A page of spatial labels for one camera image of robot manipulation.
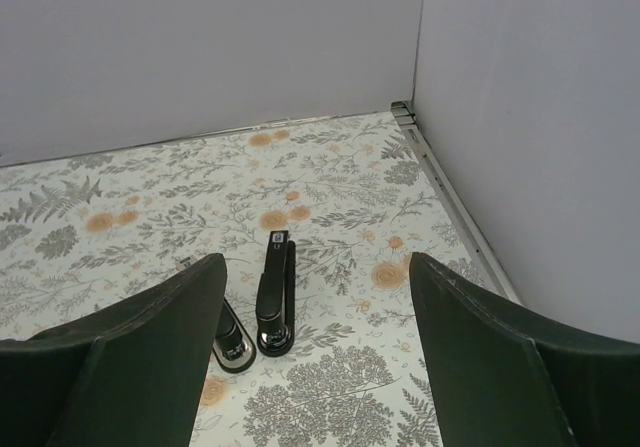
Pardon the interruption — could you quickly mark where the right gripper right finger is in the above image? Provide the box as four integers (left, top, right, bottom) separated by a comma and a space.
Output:
409, 252, 639, 446

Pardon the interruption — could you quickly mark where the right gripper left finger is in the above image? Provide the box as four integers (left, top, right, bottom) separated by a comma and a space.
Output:
1, 253, 227, 446

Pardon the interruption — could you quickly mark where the grey black stapler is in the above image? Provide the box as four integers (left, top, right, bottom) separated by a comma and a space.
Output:
177, 255, 257, 373

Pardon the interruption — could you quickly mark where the floral patterned table mat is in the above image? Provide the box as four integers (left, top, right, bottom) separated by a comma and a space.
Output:
1, 112, 485, 446

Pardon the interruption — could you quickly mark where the aluminium frame rail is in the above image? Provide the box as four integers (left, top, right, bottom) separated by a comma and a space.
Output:
390, 101, 523, 306

